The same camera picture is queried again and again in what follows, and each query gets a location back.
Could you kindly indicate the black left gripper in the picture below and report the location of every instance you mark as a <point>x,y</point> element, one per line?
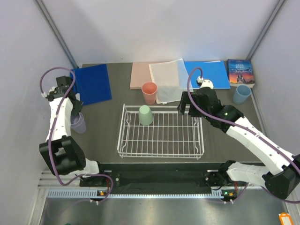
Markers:
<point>78,105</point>

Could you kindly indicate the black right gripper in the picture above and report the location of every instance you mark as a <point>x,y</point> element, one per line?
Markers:
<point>185,100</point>

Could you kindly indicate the blue cup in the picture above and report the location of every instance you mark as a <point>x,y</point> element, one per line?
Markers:
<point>241,94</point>

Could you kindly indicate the large purple cup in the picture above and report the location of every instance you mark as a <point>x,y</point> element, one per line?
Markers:
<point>80,126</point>

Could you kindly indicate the pink cup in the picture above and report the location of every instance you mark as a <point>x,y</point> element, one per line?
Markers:
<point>149,90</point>

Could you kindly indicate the green cup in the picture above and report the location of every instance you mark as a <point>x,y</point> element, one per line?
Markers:
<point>145,115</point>

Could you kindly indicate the small purple cup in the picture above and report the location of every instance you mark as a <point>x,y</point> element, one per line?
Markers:
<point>75,119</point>

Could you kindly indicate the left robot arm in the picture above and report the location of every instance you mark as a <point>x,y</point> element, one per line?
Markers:
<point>66,115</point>

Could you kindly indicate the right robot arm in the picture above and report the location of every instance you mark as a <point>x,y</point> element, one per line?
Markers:
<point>280,172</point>

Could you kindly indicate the dark blue folder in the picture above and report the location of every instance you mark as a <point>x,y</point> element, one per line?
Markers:
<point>92,84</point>

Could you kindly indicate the light blue folder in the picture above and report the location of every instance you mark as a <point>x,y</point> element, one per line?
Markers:
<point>215,71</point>

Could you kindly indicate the white mesh bag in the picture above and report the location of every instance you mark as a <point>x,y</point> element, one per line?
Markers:
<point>171,79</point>

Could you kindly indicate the Jane Eyre paperback book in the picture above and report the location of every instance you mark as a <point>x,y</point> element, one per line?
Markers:
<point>240,72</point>

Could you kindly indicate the pink board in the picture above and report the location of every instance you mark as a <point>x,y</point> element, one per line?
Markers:
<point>140,74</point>

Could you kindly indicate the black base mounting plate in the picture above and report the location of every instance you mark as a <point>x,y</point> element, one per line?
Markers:
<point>159,178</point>

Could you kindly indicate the orange key tag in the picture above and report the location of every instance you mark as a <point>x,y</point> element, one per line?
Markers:
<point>285,219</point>

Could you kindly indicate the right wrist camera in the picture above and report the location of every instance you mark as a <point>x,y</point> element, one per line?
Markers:
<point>203,83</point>

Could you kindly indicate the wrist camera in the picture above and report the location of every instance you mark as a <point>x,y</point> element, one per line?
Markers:
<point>203,83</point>
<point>49,95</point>

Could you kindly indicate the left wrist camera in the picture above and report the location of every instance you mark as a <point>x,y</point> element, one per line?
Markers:
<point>49,95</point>

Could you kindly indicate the white wire dish rack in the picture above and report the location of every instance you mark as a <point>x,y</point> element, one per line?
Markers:
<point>170,135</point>

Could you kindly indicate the white slotted cable duct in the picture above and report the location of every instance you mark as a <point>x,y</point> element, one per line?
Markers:
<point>99,194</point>

